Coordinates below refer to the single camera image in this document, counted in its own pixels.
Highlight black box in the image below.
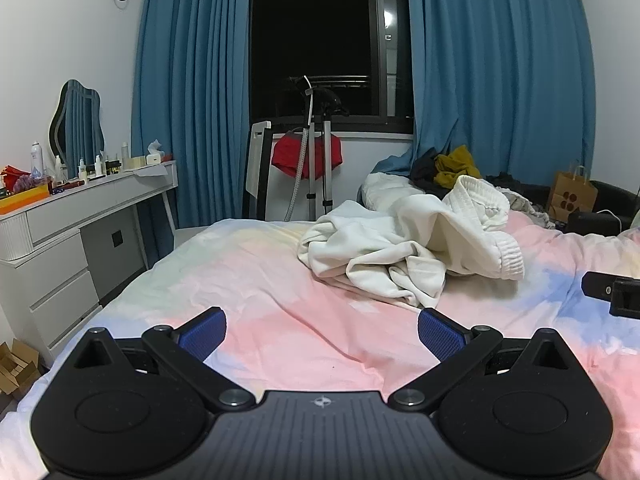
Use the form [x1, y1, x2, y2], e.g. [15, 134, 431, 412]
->
[568, 210, 622, 237]

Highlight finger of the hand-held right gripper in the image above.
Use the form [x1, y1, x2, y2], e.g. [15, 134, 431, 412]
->
[582, 271, 617, 302]

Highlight garment steamer stand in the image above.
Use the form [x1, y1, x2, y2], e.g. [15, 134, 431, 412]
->
[284, 75, 351, 222]

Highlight brown paper bag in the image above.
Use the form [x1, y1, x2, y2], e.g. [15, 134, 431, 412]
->
[547, 164, 600, 224]

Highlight wavy frame mirror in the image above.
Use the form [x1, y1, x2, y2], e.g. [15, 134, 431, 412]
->
[48, 79, 106, 182]

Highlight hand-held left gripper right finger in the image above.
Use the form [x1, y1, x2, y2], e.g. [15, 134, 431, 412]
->
[389, 307, 573, 416]

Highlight grey cloth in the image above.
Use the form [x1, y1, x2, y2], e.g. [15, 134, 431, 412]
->
[495, 186, 557, 231]

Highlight pastel tie-dye bed sheet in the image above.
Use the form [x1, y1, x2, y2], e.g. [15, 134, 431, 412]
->
[0, 209, 640, 480]

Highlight dark window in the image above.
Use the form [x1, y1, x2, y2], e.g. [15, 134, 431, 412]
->
[249, 0, 416, 130]

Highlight red cloth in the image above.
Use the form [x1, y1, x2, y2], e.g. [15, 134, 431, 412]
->
[271, 130, 345, 179]

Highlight white dressing table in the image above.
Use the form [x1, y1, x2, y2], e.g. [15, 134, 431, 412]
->
[0, 160, 179, 367]

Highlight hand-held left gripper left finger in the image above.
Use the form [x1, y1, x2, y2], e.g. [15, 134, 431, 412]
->
[70, 306, 256, 415]

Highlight white sweatpants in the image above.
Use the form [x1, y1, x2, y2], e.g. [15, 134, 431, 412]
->
[298, 175, 526, 309]

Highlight orange tray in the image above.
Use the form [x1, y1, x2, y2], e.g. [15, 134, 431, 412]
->
[0, 183, 51, 215]

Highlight cardboard box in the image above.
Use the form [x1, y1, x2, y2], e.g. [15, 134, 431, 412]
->
[0, 338, 42, 397]

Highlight mustard yellow cloth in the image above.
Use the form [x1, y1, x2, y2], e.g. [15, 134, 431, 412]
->
[433, 145, 482, 187]

